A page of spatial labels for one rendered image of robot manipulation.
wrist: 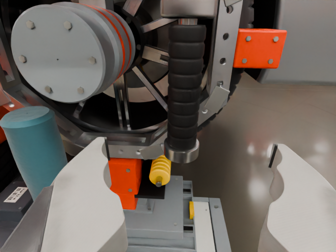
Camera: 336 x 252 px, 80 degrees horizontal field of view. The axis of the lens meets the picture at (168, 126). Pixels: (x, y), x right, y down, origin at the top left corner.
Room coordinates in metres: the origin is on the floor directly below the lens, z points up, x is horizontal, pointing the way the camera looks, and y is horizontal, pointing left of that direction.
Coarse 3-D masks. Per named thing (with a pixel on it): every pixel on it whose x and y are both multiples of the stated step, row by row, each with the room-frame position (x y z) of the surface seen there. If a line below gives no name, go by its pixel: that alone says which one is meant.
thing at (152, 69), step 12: (120, 0) 0.68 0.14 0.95; (156, 0) 0.67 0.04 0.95; (144, 12) 0.68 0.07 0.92; (156, 12) 0.67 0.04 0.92; (168, 24) 0.67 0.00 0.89; (156, 36) 0.67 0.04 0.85; (144, 60) 0.68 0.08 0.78; (132, 72) 0.68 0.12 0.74; (156, 72) 0.67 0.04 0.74; (132, 84) 0.68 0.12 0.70
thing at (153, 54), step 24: (24, 0) 0.58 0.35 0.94; (48, 0) 0.68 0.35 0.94; (72, 0) 0.54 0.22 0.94; (144, 0) 0.54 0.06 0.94; (144, 24) 0.53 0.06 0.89; (144, 48) 0.53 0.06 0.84; (144, 72) 0.54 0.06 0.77; (96, 96) 0.69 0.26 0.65; (120, 96) 0.54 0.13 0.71; (72, 120) 0.52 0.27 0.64; (96, 120) 0.55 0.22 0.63; (120, 120) 0.53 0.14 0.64; (144, 120) 0.56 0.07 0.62
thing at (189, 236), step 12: (192, 192) 0.71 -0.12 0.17; (192, 204) 0.63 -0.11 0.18; (192, 216) 0.58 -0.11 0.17; (192, 228) 0.51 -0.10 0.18; (132, 240) 0.48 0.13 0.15; (144, 240) 0.48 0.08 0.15; (156, 240) 0.48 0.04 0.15; (168, 240) 0.49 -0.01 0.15; (180, 240) 0.49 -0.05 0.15; (192, 240) 0.49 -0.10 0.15
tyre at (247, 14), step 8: (0, 0) 0.53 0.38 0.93; (248, 0) 0.49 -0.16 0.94; (0, 8) 0.53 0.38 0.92; (248, 8) 0.49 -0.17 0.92; (0, 16) 0.53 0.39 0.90; (240, 16) 0.49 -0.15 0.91; (248, 16) 0.49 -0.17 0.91; (240, 24) 0.49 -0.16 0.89; (248, 24) 0.49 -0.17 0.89; (232, 72) 0.49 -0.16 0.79; (240, 72) 0.50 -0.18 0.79; (24, 80) 0.52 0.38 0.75; (232, 80) 0.49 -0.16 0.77; (32, 88) 0.52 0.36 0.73; (232, 88) 0.50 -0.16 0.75; (40, 96) 0.53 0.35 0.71; (208, 120) 0.50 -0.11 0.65; (80, 128) 0.52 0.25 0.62; (88, 128) 0.52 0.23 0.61; (200, 128) 0.50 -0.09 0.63
